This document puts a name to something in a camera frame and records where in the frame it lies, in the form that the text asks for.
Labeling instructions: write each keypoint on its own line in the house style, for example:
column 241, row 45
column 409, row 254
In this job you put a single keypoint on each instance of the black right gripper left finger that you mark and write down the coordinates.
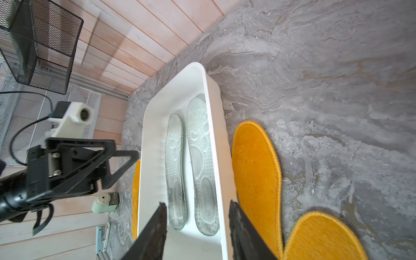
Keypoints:
column 150, row 243

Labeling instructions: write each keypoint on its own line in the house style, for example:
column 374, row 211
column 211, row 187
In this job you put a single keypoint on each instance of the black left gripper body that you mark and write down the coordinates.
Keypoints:
column 68, row 168

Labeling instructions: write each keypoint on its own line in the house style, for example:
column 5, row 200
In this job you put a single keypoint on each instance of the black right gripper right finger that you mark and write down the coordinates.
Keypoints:
column 246, row 242

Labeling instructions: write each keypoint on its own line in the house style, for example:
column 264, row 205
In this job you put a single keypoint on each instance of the white textured insole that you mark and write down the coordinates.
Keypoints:
column 199, row 144
column 177, row 206

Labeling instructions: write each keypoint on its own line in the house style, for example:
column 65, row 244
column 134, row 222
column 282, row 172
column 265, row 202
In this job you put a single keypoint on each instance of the white plastic storage box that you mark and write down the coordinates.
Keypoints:
column 174, row 97

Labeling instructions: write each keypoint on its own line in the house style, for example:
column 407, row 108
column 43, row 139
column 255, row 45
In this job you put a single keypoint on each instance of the pale green small device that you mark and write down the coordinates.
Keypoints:
column 105, row 202

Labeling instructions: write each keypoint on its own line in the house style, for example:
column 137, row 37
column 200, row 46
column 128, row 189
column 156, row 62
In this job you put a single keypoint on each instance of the yellow fuzzy insole lower right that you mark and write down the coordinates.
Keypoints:
column 321, row 236

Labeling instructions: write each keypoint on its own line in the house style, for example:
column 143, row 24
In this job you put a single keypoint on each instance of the yellow fuzzy insole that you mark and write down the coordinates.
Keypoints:
column 321, row 236
column 258, row 180
column 135, row 198

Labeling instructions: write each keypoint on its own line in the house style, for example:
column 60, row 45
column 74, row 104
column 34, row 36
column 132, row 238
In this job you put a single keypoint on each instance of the yellow fuzzy insole upper left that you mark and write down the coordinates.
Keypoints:
column 135, row 198

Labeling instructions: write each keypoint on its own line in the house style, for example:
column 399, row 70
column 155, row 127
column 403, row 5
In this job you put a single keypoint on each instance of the yellow fuzzy insole upper right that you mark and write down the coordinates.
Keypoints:
column 258, row 180

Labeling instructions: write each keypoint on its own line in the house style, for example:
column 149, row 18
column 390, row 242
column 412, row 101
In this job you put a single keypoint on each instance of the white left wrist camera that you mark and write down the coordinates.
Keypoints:
column 71, row 118

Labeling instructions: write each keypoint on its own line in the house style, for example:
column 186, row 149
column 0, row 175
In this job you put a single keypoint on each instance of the black wire mesh basket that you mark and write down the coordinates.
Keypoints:
column 38, row 43

